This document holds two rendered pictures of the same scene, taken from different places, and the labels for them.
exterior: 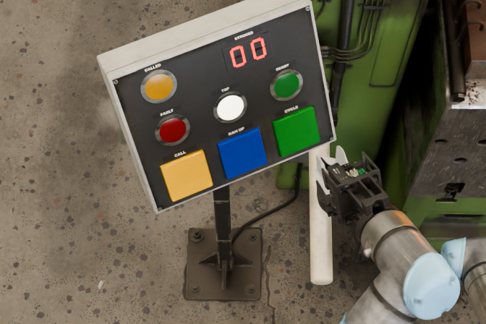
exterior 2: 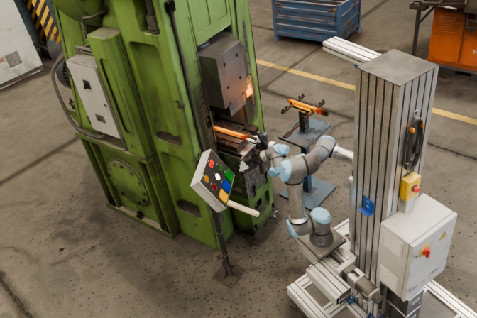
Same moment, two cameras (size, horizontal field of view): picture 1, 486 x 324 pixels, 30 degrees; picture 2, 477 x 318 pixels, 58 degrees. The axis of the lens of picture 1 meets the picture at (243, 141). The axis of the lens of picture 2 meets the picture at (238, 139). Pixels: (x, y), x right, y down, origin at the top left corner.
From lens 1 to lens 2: 194 cm
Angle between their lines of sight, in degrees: 41
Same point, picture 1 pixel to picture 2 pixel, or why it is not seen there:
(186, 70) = (206, 172)
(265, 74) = (216, 167)
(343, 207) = (253, 162)
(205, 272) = (228, 279)
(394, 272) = (272, 152)
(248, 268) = (235, 267)
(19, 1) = (103, 290)
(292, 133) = (228, 176)
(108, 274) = (209, 305)
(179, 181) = (223, 197)
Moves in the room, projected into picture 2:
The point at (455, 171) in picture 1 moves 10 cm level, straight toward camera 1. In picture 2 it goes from (251, 181) to (257, 188)
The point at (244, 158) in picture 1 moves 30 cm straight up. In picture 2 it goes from (227, 186) to (220, 152)
